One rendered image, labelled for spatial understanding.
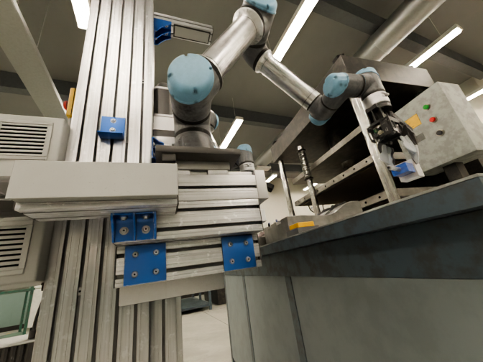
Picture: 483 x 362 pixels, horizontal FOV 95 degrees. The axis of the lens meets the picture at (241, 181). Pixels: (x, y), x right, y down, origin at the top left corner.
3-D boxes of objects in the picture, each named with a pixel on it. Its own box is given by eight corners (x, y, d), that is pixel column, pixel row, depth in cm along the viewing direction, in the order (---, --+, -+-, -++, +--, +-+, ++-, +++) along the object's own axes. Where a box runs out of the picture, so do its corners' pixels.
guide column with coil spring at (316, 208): (337, 291, 171) (299, 145, 217) (332, 290, 176) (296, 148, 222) (343, 289, 173) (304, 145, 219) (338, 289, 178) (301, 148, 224)
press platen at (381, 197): (393, 196, 130) (390, 188, 132) (300, 230, 228) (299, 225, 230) (475, 191, 152) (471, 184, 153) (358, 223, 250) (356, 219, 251)
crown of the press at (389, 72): (367, 121, 134) (338, 49, 156) (279, 192, 250) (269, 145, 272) (459, 127, 159) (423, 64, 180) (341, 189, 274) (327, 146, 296)
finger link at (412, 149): (408, 162, 61) (388, 138, 66) (418, 164, 64) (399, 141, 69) (419, 155, 59) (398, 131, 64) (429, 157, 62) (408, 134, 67)
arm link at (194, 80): (198, 132, 66) (272, 36, 88) (198, 95, 52) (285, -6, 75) (162, 112, 66) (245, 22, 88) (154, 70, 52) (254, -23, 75)
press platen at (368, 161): (378, 159, 139) (375, 151, 141) (295, 206, 237) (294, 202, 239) (458, 159, 161) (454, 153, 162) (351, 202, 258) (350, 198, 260)
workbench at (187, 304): (176, 317, 410) (175, 266, 442) (167, 306, 571) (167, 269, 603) (213, 309, 438) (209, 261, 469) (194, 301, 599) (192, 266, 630)
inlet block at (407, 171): (402, 173, 58) (394, 154, 60) (383, 180, 62) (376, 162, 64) (425, 176, 64) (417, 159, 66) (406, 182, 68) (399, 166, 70)
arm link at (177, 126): (210, 146, 78) (208, 115, 83) (213, 123, 66) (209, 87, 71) (175, 147, 76) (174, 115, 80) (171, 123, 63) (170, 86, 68)
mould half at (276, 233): (291, 239, 84) (284, 205, 89) (267, 246, 108) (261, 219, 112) (391, 228, 99) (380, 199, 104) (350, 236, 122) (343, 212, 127)
